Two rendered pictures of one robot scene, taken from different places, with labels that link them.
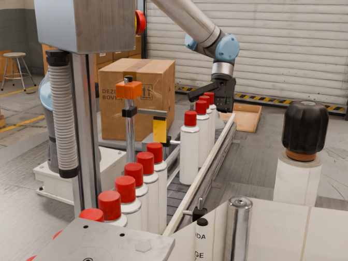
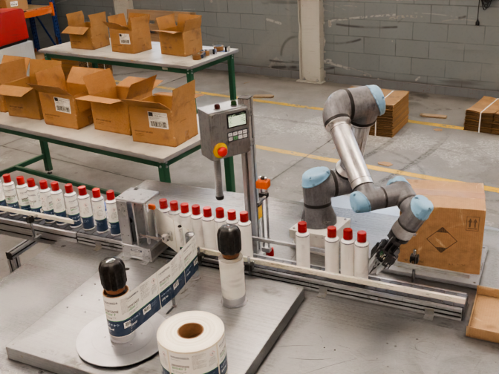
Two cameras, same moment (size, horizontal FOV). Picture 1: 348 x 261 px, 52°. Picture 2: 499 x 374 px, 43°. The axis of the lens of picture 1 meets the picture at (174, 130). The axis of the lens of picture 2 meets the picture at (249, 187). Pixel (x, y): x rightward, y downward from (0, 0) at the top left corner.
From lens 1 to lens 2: 2.50 m
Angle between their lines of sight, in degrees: 90
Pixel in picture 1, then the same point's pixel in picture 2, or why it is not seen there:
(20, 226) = (275, 229)
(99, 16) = (204, 145)
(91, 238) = (148, 194)
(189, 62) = not seen: outside the picture
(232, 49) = (353, 203)
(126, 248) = (142, 197)
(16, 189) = not seen: hidden behind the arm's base
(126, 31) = (209, 153)
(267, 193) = (283, 301)
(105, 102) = not seen: hidden behind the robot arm
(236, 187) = (293, 289)
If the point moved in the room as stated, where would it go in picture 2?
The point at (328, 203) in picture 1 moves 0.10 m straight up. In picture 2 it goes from (266, 326) to (265, 300)
